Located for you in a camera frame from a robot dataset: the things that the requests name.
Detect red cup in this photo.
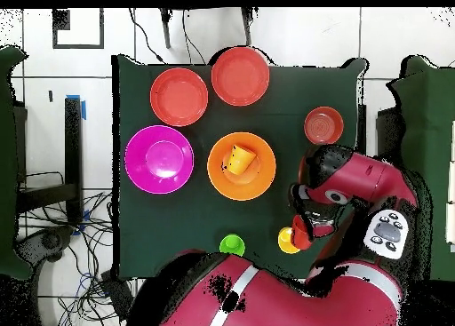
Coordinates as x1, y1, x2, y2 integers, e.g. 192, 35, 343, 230
290, 214, 314, 251

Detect small red bowl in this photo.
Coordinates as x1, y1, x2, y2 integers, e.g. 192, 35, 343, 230
303, 106, 345, 146

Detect orange cup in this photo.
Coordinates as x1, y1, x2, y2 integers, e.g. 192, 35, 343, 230
224, 144, 258, 176

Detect large orange bowl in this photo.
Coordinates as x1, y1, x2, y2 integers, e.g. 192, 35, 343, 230
206, 131, 277, 202

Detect large red bowl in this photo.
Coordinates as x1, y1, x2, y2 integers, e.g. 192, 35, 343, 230
211, 46, 271, 107
149, 67, 210, 128

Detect large pink bowl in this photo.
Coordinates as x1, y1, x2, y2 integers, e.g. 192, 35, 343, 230
124, 124, 196, 195

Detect yellow cup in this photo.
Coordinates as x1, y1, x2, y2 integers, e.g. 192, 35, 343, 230
277, 227, 301, 255

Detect green cup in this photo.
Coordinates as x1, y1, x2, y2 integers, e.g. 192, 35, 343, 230
219, 233, 246, 258

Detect black upright bar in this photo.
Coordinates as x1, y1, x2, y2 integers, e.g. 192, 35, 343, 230
356, 104, 367, 155

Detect dark green table cloth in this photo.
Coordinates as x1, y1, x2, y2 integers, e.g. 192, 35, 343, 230
111, 54, 369, 282

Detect green cloth covered table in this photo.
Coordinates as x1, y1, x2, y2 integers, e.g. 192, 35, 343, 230
0, 45, 35, 281
387, 55, 455, 282

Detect black power strip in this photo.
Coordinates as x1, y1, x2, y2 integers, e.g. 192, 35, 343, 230
100, 269, 134, 322

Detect black stand leg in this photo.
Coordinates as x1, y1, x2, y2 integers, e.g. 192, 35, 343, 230
240, 7, 254, 47
158, 8, 172, 50

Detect black round device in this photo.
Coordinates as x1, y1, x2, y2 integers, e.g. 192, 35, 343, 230
15, 225, 74, 266

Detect tangle of black cables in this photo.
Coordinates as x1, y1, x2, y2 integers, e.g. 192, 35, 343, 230
17, 190, 143, 326

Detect black cable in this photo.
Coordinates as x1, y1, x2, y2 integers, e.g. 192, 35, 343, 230
128, 8, 166, 65

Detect black post with blue tape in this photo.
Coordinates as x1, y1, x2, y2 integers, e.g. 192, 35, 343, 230
64, 95, 87, 226

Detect black square frame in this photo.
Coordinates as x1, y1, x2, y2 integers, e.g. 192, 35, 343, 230
52, 8, 105, 51

